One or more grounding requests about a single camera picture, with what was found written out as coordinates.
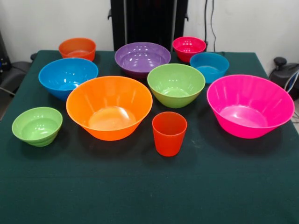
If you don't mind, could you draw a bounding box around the orange-red plastic cup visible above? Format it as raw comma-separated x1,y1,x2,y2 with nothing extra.
152,111,188,157

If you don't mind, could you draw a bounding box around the medium green bowl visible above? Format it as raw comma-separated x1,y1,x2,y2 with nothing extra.
147,63,206,109

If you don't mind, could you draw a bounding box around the large orange bowl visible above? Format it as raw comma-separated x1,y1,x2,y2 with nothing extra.
66,76,153,141

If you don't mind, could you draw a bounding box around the purple bowl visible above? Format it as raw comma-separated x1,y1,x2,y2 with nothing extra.
114,42,171,78

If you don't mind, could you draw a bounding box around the small crimson bowl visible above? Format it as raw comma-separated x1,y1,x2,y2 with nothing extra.
172,36,207,63

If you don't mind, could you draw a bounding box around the small blue bowl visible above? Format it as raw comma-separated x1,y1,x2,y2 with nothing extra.
189,52,230,84

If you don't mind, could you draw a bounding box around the dark green tablecloth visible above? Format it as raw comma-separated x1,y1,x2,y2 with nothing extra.
0,50,299,224

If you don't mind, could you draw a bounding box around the small orange bowl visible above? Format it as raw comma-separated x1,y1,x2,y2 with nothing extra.
58,37,97,62

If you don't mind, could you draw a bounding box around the large blue bowl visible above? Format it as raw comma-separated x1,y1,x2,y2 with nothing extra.
38,57,99,102

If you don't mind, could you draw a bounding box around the large pink bowl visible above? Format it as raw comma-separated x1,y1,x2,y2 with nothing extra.
206,74,295,140

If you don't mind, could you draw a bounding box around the small green bowl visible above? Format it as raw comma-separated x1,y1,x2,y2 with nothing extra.
11,106,63,147

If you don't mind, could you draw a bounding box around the black wall cable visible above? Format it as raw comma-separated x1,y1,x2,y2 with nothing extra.
204,0,226,54

